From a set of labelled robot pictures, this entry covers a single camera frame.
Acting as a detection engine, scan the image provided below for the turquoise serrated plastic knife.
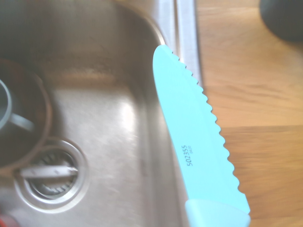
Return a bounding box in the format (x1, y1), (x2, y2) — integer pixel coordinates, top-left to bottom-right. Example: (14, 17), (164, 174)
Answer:
(152, 44), (251, 227)

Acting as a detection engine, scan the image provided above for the stainless steel double sink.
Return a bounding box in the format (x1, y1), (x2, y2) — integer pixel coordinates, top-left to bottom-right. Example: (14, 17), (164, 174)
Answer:
(0, 0), (206, 227)

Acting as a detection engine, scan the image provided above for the metal sink drain strainer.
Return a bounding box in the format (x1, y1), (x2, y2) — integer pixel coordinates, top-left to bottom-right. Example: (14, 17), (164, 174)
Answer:
(14, 139), (90, 213)

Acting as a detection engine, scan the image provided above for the brown wooden bowl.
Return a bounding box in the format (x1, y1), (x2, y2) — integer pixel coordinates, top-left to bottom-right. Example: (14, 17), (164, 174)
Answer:
(0, 59), (54, 168)

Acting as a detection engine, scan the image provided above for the grey mug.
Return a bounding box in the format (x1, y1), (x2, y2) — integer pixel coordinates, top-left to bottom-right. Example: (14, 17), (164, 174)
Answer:
(0, 79), (36, 133)

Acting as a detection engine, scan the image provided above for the dark grey round object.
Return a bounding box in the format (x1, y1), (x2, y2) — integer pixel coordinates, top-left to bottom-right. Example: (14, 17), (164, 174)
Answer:
(259, 0), (303, 42)

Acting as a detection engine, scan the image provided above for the red cup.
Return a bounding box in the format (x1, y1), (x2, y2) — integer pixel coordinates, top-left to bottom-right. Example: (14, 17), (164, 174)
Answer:
(0, 214), (18, 227)

